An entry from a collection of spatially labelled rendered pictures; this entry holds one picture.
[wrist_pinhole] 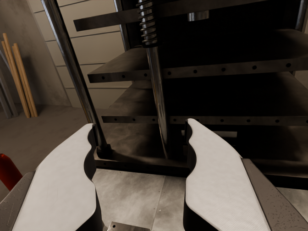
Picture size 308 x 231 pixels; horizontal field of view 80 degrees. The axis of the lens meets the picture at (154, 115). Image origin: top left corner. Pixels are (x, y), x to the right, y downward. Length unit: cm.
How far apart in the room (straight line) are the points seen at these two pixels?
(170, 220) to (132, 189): 23
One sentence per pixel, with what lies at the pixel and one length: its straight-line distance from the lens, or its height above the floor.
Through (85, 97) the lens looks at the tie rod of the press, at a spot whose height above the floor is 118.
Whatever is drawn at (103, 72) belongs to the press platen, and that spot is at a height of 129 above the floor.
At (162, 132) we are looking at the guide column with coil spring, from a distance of 97.
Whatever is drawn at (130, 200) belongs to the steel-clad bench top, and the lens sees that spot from 92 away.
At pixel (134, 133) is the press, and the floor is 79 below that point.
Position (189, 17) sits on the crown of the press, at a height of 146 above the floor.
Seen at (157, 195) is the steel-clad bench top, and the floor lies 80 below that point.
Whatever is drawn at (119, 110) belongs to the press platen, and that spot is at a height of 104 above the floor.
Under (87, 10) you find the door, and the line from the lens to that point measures 329.
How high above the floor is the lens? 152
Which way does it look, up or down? 29 degrees down
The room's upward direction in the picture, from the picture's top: 10 degrees counter-clockwise
